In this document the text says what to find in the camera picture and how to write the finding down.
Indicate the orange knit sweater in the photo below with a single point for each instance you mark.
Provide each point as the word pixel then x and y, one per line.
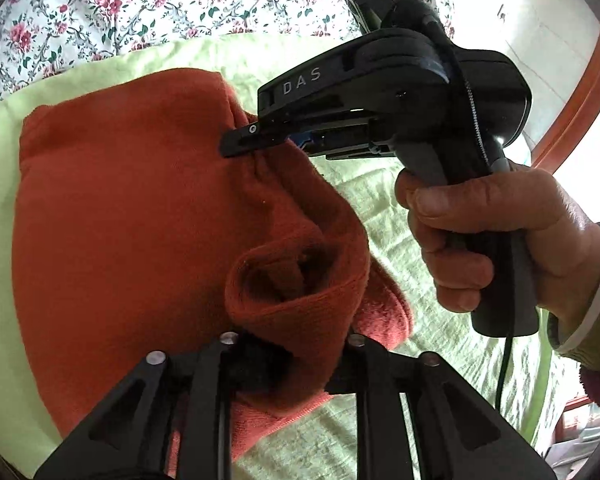
pixel 132 233

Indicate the person's right hand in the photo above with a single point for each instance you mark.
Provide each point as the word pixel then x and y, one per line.
pixel 564 244

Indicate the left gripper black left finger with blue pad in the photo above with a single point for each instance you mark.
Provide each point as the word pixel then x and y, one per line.
pixel 171 416

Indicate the brown wooden bed frame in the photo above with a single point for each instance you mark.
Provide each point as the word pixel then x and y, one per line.
pixel 573 122

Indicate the light green bed sheet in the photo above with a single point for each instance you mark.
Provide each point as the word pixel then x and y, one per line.
pixel 186 283

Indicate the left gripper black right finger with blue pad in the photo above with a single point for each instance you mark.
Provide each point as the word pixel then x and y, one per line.
pixel 418 418

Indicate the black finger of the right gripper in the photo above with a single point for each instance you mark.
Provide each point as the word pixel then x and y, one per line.
pixel 256 136

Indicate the white rose-print floral quilt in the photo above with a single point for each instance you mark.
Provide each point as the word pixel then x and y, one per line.
pixel 42 38

